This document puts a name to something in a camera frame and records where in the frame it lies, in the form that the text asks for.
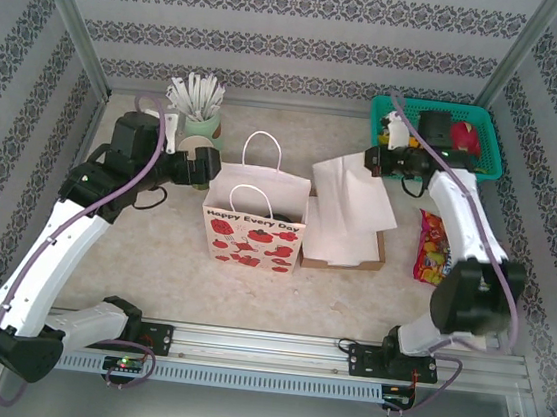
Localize mint green holder cup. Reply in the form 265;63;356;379
180;105;226;152

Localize aluminium frame post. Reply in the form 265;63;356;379
12;0;123;100
473;0;557;116

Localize white paper napkin stack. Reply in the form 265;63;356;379
301;195;387;272

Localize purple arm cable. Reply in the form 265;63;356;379
0;78;186;417
354;94;546;417

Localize grey slotted cable duct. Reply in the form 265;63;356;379
6;341;385;406

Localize white wrapped straws bundle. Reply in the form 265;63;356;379
162;68;228;126

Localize right small circuit board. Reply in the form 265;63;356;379
383;392;415;412

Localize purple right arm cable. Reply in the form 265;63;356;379
354;94;546;417

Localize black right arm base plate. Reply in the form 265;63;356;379
345;341;442;388

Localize small circuit board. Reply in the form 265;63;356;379
383;392;415;412
103;355;144;374

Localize pink dragon fruit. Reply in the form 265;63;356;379
448;120;486;160

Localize colourful fruit candy bag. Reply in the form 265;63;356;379
410;207;466;290

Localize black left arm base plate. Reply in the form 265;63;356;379
81;314;176;358

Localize aluminium mounting rail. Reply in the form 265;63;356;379
0;300;539;400

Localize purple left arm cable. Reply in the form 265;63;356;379
0;78;186;417

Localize white paper bag red prints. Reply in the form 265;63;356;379
194;124;318;278

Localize teal plastic basket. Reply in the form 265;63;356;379
362;93;511;188

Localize left small circuit board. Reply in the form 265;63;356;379
103;355;144;374

